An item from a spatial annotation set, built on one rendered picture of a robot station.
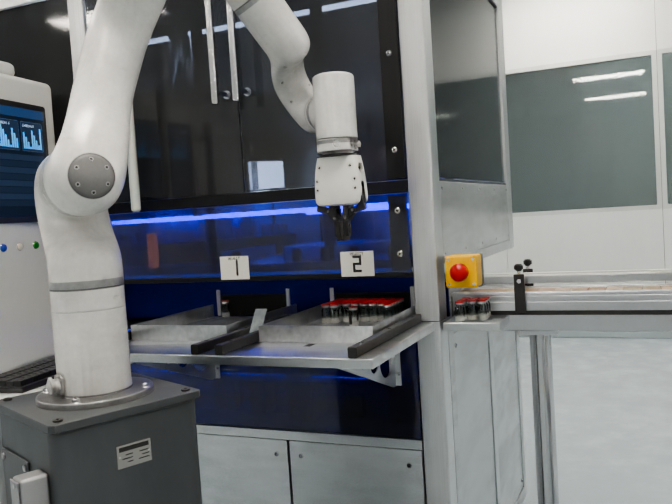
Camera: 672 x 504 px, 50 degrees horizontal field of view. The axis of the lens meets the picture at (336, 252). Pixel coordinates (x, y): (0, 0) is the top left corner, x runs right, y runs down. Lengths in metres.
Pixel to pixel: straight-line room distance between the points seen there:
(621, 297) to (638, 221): 4.49
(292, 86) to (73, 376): 0.71
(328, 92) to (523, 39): 5.01
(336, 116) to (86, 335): 0.62
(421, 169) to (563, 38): 4.76
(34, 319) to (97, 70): 0.93
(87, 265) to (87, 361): 0.16
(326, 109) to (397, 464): 0.85
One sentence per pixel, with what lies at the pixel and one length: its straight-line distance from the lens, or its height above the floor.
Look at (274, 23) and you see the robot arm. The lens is 1.41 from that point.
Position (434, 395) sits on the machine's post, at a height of 0.71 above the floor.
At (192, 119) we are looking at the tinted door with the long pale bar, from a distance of 1.95.
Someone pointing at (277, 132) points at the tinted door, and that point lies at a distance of 1.81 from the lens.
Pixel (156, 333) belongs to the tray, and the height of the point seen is 0.90.
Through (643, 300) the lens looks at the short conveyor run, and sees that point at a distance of 1.71.
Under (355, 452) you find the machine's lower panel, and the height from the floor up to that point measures 0.56.
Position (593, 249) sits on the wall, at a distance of 6.21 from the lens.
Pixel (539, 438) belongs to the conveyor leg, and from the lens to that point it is 1.84.
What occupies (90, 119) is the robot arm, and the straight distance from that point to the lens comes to 1.23.
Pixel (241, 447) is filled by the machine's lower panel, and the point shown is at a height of 0.55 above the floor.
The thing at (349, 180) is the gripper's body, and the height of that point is 1.21.
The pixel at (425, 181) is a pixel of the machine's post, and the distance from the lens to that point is 1.65.
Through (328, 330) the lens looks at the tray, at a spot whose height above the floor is 0.91.
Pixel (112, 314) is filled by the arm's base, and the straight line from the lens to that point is 1.24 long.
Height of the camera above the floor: 1.14
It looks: 3 degrees down
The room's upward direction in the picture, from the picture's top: 4 degrees counter-clockwise
